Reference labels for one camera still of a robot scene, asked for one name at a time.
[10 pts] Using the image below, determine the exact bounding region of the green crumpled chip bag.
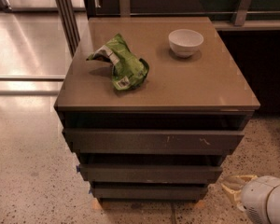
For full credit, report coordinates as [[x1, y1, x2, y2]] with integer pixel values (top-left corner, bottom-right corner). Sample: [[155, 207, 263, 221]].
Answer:
[[87, 34, 149, 91]]

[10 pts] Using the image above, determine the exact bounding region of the grey top drawer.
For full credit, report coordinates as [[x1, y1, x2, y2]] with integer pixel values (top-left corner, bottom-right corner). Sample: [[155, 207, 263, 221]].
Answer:
[[63, 129, 244, 155]]

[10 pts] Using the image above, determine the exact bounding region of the grey three-drawer cabinet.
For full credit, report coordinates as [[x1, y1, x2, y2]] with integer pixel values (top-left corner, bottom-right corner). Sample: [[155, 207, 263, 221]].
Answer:
[[53, 16, 261, 203]]

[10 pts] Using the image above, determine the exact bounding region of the metal railing frame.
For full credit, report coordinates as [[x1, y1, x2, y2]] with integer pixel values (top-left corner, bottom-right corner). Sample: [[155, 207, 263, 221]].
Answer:
[[0, 0, 101, 96]]

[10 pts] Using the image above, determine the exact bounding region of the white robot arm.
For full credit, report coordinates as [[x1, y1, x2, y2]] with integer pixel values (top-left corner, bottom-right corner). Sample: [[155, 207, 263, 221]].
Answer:
[[221, 175, 280, 224]]

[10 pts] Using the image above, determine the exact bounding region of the blue tape piece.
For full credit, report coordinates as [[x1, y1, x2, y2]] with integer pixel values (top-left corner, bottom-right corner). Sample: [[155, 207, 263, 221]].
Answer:
[[76, 165, 80, 173]]

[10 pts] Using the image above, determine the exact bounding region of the grey drawer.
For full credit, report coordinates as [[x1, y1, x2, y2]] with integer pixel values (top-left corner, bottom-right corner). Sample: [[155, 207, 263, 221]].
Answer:
[[78, 163, 222, 184], [91, 183, 207, 201], [63, 129, 244, 155]]

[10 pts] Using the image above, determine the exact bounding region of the grey bottom drawer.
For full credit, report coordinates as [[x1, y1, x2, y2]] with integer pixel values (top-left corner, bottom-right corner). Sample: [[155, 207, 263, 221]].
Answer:
[[91, 183, 207, 201]]

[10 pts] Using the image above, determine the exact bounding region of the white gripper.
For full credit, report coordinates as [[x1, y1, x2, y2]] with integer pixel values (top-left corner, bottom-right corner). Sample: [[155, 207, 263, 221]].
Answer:
[[221, 175, 280, 224]]

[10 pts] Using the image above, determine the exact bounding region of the white ceramic bowl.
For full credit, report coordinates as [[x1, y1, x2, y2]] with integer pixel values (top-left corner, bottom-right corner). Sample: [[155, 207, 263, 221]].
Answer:
[[168, 29, 204, 58]]

